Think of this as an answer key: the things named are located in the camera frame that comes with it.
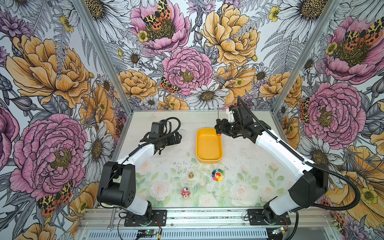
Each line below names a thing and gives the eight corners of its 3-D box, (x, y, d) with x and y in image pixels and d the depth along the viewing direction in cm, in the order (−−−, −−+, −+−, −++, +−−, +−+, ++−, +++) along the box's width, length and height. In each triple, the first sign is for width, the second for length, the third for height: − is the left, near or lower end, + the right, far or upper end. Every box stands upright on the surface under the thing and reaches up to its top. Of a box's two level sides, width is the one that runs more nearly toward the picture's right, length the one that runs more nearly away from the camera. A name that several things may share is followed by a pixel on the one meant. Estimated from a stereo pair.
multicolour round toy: (212, 181, 88) (212, 180, 86) (211, 170, 93) (212, 168, 91) (224, 181, 88) (224, 180, 86) (222, 170, 93) (223, 168, 91)
